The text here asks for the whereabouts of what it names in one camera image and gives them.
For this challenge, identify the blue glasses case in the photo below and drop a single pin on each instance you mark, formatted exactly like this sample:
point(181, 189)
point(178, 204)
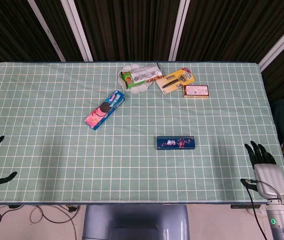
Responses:
point(175, 143)

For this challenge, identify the razor blister pack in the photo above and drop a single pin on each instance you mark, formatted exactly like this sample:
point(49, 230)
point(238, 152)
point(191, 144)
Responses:
point(175, 80)

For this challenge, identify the white flower-shaped plate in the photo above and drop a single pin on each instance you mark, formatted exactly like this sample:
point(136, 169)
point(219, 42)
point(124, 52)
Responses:
point(137, 88)

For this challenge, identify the green white snack packet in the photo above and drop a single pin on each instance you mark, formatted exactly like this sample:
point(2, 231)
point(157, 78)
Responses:
point(142, 75)

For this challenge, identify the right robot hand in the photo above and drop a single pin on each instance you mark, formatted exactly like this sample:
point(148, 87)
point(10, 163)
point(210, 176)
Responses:
point(269, 177)

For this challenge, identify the dark brown curtain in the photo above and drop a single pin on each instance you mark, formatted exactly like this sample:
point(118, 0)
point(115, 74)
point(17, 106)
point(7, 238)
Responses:
point(132, 25)

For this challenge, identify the blue pink cookie box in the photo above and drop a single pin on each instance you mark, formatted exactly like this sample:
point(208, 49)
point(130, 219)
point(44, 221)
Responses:
point(105, 108)

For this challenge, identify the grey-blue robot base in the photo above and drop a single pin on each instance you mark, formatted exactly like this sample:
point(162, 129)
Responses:
point(134, 222)

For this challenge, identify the white frame post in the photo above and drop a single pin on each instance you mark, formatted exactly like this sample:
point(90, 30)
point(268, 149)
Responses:
point(282, 42)
point(178, 32)
point(47, 31)
point(78, 31)

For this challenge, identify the black table bracket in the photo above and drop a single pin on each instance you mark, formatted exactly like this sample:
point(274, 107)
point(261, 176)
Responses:
point(244, 206)

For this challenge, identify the red yellow small box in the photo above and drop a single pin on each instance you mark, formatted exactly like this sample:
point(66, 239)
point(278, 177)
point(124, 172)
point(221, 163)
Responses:
point(196, 91)

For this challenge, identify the green checkered tablecloth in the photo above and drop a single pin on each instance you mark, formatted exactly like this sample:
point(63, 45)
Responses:
point(57, 155)

